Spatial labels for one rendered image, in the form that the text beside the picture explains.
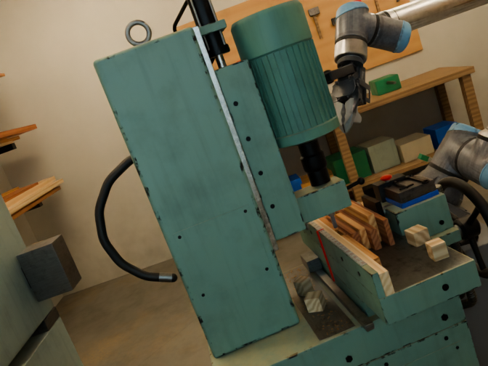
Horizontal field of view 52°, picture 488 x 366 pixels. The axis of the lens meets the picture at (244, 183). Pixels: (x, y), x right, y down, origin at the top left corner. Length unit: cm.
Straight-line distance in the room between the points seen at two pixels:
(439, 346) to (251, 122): 66
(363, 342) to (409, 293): 19
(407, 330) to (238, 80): 67
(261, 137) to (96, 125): 361
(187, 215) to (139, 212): 364
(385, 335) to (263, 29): 72
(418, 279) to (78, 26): 404
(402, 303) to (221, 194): 44
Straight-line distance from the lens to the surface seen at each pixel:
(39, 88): 480
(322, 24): 457
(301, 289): 134
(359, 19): 147
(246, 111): 113
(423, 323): 122
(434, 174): 192
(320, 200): 123
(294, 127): 115
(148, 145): 108
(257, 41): 114
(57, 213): 493
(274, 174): 115
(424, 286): 106
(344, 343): 116
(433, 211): 129
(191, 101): 108
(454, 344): 127
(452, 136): 193
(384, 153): 428
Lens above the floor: 139
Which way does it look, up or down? 12 degrees down
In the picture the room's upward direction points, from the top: 20 degrees counter-clockwise
